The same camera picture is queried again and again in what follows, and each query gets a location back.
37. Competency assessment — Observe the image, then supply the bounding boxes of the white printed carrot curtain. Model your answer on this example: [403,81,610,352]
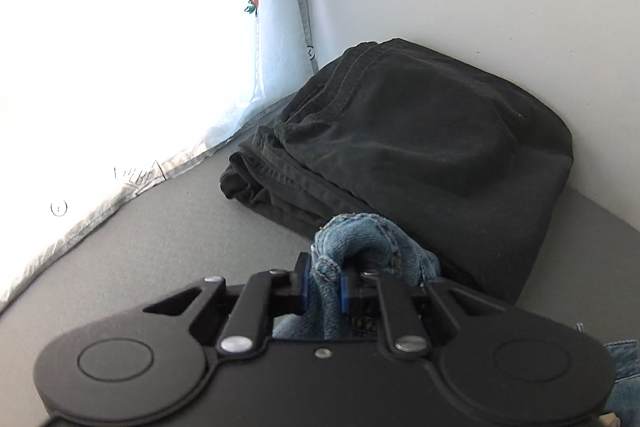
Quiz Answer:
[1,0,317,306]

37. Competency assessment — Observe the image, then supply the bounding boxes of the folded black trousers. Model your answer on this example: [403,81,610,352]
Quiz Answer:
[220,39,574,303]

